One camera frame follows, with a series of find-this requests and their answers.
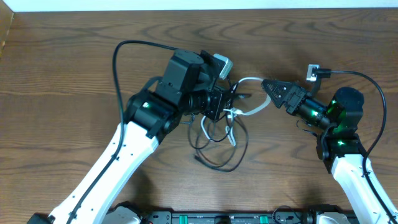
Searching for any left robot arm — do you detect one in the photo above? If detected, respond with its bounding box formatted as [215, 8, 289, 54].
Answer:
[29, 49, 235, 223]

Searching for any white cable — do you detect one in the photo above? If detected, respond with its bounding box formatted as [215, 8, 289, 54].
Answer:
[200, 77, 272, 147]

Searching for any left camera black cable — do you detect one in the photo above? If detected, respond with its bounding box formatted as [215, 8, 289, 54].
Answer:
[65, 39, 180, 224]

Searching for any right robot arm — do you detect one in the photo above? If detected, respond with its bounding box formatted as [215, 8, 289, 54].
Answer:
[262, 79, 397, 223]

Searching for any camera black cable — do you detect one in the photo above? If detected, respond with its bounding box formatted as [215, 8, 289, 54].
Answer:
[65, 39, 180, 224]
[315, 68, 398, 224]

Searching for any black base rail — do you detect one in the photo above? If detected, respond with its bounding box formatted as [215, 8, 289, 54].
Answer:
[105, 202, 358, 224]

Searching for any right camera black cable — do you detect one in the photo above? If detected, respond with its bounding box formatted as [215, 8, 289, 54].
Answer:
[315, 68, 398, 224]

